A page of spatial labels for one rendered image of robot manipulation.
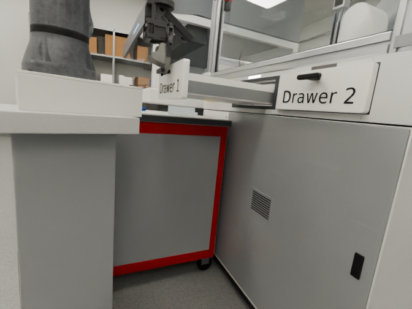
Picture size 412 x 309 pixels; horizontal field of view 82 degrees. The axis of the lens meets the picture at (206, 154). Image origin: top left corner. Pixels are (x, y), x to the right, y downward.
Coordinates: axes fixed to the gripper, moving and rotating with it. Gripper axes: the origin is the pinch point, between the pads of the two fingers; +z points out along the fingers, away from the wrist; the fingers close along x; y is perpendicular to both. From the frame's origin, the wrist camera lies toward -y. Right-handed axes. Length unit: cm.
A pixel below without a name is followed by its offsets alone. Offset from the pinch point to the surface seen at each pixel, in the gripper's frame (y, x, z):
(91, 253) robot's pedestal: 22, 20, 49
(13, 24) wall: 149, -447, -99
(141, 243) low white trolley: 3, -11, 68
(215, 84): -12.4, 12.8, 3.4
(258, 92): -28.6, 12.8, 4.0
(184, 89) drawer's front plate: -1.9, 14.5, 6.2
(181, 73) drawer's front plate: -1.3, 12.7, 1.6
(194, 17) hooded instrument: -37, -80, -48
